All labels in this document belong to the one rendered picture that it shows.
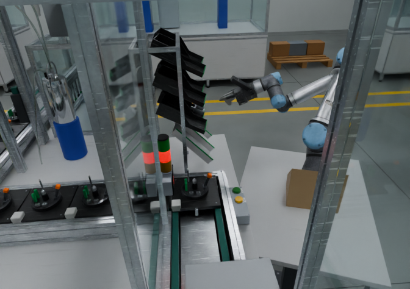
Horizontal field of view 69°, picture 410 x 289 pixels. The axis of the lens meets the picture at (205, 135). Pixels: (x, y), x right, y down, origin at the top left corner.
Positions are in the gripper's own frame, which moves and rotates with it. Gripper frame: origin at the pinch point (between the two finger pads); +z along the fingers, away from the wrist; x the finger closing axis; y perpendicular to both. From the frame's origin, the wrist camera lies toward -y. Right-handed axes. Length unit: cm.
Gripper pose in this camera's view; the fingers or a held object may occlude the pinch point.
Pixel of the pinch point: (220, 98)
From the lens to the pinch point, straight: 173.4
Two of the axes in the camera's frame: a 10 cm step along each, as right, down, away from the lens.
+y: 4.4, 7.9, 4.2
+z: -8.9, 3.4, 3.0
